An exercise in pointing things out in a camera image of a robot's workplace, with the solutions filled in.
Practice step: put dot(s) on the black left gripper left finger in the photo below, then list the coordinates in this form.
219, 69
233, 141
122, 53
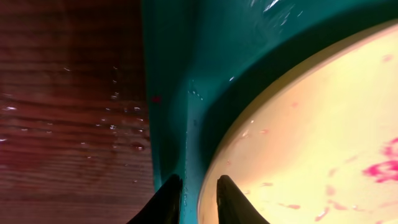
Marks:
164, 206

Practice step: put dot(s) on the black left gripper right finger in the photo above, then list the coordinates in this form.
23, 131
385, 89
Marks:
233, 207

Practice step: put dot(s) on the yellow plate with red stains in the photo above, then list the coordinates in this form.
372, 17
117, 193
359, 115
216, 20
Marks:
319, 145

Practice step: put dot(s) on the teal plastic tray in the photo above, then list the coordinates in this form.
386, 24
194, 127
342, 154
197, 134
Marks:
207, 60

